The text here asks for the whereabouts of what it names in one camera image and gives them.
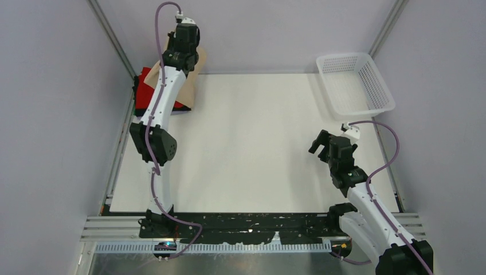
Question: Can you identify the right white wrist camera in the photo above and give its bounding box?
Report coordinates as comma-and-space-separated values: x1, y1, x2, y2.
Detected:
340, 123, 360, 145

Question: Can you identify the red folded t shirt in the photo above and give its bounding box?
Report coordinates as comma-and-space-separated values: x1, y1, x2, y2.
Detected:
135, 67, 191, 112

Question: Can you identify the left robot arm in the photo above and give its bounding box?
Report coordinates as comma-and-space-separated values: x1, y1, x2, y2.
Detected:
130, 18, 200, 237

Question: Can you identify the aluminium frame rail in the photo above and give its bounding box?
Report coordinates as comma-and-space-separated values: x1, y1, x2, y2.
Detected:
81, 213, 426, 241

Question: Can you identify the white plastic basket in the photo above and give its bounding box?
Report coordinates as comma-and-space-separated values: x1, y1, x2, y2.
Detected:
316, 52, 396, 120

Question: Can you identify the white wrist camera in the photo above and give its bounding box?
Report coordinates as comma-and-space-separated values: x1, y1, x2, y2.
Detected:
175, 12, 196, 25
340, 123, 360, 145

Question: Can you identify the white slotted cable duct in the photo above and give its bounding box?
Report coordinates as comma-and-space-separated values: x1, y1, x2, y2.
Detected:
95, 241, 332, 254

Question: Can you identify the beige t shirt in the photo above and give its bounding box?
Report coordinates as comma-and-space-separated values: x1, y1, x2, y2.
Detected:
142, 46, 207, 109

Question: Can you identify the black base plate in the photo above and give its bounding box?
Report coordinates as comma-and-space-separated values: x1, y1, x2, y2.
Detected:
138, 213, 346, 245

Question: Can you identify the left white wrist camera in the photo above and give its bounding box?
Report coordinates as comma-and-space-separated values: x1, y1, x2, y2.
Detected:
175, 12, 196, 25

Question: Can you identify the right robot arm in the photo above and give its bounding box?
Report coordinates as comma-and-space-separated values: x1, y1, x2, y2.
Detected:
309, 127, 434, 274

